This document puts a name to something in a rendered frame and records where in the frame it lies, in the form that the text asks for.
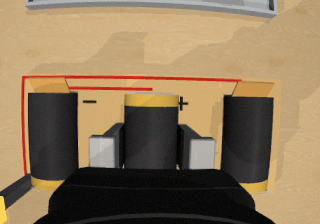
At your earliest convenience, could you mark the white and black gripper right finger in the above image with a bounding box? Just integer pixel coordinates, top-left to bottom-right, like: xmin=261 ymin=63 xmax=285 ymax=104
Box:
xmin=176 ymin=124 xmax=216 ymax=169

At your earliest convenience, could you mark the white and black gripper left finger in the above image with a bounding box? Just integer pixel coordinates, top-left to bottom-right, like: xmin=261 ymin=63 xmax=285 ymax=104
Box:
xmin=88 ymin=123 xmax=125 ymax=168

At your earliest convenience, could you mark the black cylinder with yellow top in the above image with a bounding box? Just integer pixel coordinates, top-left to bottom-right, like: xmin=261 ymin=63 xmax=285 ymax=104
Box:
xmin=28 ymin=93 xmax=79 ymax=191
xmin=124 ymin=94 xmax=179 ymax=169
xmin=220 ymin=96 xmax=274 ymax=194

